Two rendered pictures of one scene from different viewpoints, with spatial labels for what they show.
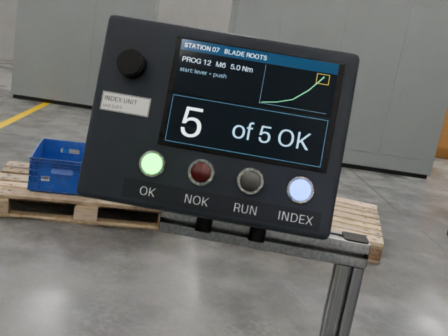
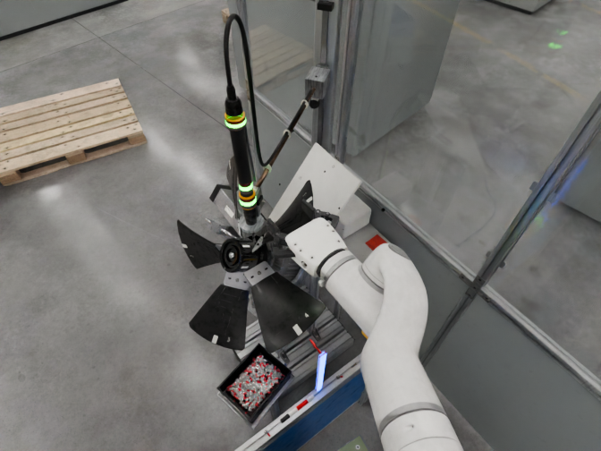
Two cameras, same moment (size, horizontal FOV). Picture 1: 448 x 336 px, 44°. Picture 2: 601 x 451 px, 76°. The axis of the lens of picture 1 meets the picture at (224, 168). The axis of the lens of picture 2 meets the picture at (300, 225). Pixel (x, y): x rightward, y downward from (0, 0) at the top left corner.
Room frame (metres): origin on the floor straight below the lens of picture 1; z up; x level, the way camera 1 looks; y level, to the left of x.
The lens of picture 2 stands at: (0.30, -0.37, 2.30)
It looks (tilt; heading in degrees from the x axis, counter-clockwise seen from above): 51 degrees down; 321
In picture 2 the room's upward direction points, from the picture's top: straight up
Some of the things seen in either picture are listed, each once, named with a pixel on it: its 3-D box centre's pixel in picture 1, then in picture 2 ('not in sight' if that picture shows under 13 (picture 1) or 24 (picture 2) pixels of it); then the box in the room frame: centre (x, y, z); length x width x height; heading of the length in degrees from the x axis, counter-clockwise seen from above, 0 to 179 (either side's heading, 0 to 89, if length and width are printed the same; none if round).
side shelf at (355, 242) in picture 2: not in sight; (350, 236); (1.01, -1.27, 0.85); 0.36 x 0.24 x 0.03; 177
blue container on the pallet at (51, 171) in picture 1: (65, 166); not in sight; (3.64, 1.05, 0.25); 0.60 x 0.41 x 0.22; 12
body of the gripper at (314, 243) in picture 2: not in sight; (318, 248); (0.64, -0.69, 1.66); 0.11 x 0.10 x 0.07; 177
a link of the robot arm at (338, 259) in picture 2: not in sight; (336, 269); (0.57, -0.69, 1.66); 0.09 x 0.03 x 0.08; 86
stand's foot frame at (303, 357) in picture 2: not in sight; (291, 342); (1.06, -0.92, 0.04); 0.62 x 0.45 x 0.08; 87
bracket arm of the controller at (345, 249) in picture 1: (263, 233); not in sight; (0.61, -0.06, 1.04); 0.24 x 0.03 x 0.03; 87
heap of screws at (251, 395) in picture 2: not in sight; (255, 383); (0.75, -0.53, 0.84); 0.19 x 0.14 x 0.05; 100
